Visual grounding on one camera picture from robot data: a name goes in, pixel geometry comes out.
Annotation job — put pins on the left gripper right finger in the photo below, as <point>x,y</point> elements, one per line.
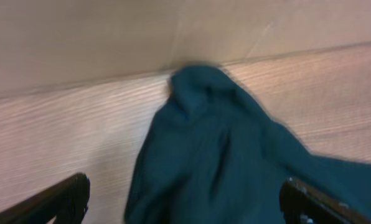
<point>302,204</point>

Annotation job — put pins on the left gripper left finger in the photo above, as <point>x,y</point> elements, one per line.
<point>63,203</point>

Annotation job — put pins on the black t-shirt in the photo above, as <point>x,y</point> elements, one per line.
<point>212,155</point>

